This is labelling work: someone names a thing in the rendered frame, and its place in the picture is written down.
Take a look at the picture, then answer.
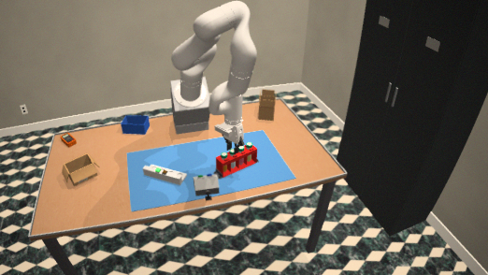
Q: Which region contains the dark blue open bin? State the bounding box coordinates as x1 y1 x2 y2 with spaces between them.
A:
121 115 150 135

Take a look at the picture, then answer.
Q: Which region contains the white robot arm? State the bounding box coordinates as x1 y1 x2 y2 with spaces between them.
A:
171 1 257 137

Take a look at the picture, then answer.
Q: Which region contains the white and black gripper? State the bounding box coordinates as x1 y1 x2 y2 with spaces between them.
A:
222 123 245 154

